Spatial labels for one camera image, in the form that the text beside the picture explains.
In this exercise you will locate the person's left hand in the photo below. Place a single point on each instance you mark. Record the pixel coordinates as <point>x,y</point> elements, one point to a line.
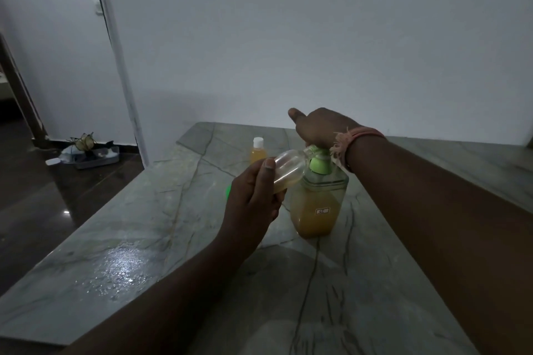
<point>250,200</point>

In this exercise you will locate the person's right hand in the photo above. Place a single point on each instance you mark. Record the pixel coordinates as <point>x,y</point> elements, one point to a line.
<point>320,128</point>

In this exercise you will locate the person's right thumb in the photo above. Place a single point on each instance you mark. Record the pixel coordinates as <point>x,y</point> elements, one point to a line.
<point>297,115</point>

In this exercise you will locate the person's left thumb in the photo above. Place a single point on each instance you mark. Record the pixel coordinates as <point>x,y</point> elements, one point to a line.
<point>266,179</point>

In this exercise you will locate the small clear plastic bottle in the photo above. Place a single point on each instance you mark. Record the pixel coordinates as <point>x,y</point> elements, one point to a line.
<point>289,171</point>

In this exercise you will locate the green pump soap dispenser bottle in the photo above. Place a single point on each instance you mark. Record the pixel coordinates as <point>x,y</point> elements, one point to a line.
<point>318,196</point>

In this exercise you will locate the person's right forearm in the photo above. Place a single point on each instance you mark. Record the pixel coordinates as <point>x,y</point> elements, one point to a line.
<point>449,234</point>

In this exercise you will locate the person's left forearm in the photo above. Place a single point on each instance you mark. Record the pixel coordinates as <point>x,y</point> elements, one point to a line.
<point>166,300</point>

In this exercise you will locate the small white-capped orange bottle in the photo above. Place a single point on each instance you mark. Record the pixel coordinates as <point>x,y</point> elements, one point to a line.
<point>258,151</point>

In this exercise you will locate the green bottle cap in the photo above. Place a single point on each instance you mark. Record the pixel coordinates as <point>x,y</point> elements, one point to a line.
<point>227,193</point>

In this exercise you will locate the orange thread wristband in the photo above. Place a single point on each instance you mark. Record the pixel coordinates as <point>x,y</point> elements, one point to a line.
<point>352,141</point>

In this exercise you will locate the grey tray with decoration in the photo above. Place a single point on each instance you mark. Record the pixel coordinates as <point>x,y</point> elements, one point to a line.
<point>89,150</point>

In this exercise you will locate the white door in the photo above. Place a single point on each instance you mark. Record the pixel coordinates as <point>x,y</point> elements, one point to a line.
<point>54,47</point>

